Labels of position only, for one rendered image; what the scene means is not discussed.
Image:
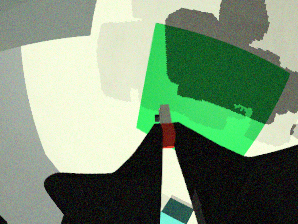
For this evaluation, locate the green square zone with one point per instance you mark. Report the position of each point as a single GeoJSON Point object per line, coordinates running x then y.
{"type": "Point", "coordinates": [222, 92]}

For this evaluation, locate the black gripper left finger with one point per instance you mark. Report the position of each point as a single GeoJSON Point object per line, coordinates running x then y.
{"type": "Point", "coordinates": [135, 188]}

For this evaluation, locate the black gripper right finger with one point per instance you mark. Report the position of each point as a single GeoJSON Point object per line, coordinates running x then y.
{"type": "Point", "coordinates": [219, 179]}

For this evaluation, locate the teal box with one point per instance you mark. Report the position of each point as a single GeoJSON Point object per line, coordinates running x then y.
{"type": "Point", "coordinates": [175, 213]}

